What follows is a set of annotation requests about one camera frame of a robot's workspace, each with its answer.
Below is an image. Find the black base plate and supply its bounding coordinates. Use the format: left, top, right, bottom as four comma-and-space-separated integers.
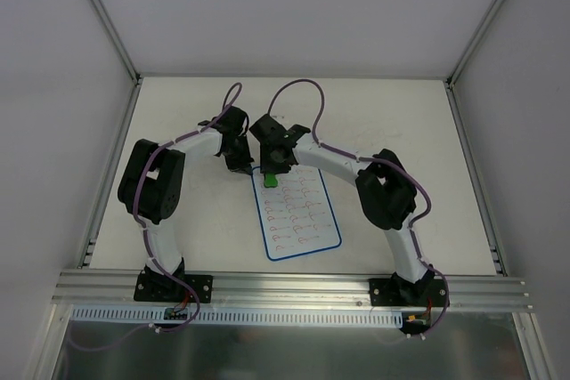
368, 277, 448, 308
133, 269, 214, 303

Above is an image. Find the green black eraser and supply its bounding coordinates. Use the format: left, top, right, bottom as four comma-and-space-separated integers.
263, 173, 279, 189

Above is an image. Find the left aluminium frame post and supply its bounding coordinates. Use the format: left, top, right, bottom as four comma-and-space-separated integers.
88, 0, 140, 84

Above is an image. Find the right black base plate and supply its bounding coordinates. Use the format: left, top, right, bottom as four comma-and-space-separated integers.
368, 277, 448, 308

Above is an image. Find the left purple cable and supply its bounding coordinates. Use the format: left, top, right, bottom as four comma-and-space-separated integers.
70, 82, 244, 352

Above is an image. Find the right aluminium frame post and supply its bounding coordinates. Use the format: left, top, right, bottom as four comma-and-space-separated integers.
446, 0, 535, 87

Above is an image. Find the aluminium mounting rail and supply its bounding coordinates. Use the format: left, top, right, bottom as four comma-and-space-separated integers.
52, 269, 535, 312

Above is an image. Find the white slotted cable duct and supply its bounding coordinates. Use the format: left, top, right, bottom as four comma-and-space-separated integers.
70, 305, 403, 328

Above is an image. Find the aluminium frame post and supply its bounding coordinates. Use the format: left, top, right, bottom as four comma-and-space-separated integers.
88, 0, 140, 84
446, 0, 535, 87

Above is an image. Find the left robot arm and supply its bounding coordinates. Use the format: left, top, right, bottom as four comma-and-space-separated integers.
118, 107, 253, 301

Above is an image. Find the blue framed whiteboard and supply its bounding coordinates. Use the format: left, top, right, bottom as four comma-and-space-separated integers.
252, 166, 342, 262

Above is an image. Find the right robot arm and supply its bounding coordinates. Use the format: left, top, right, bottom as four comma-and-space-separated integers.
250, 114, 436, 305

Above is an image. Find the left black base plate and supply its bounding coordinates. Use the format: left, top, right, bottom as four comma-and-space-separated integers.
133, 269, 214, 303

